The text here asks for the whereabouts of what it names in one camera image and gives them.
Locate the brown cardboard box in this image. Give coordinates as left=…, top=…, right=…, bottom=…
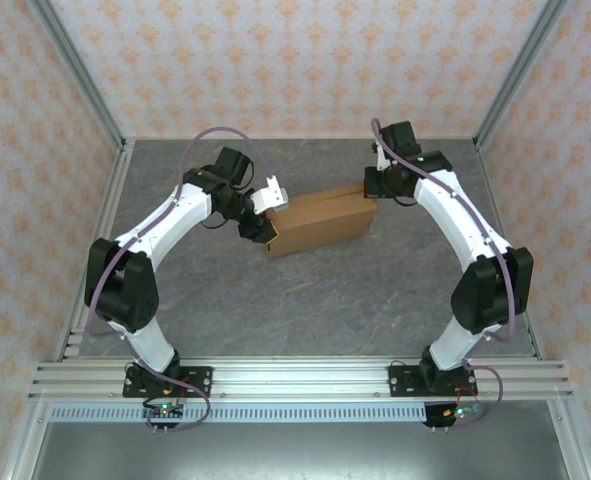
left=263, top=182, right=379, bottom=260

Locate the grey metal shelf plate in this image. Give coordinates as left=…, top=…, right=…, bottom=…
left=4, top=419, right=591, bottom=480

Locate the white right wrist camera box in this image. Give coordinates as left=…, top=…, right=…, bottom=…
left=371, top=141, right=394, bottom=172

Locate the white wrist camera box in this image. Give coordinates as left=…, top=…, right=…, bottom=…
left=252, top=174, right=291, bottom=215
left=371, top=141, right=394, bottom=172

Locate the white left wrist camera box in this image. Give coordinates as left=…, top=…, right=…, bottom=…
left=252, top=174, right=291, bottom=215

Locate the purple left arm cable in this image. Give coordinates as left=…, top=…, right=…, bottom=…
left=83, top=126, right=275, bottom=434

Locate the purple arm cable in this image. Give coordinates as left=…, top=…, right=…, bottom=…
left=83, top=126, right=275, bottom=434
left=369, top=117, right=519, bottom=431

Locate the aluminium table side rail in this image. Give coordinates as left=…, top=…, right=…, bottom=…
left=52, top=139, right=137, bottom=362
left=474, top=139, right=546, bottom=361

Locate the aluminium mounting rail beam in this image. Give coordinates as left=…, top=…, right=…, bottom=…
left=27, top=357, right=574, bottom=401

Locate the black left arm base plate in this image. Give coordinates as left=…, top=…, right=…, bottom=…
left=122, top=366, right=214, bottom=399

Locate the aluminium frame post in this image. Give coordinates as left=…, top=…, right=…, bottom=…
left=473, top=0, right=571, bottom=152
left=27, top=0, right=129, bottom=152

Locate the grey slotted cable duct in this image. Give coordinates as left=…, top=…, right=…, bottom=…
left=49, top=403, right=487, bottom=424

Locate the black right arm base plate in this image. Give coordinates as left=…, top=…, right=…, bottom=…
left=388, top=363, right=482, bottom=399

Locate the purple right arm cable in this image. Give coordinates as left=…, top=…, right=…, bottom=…
left=369, top=117, right=519, bottom=431

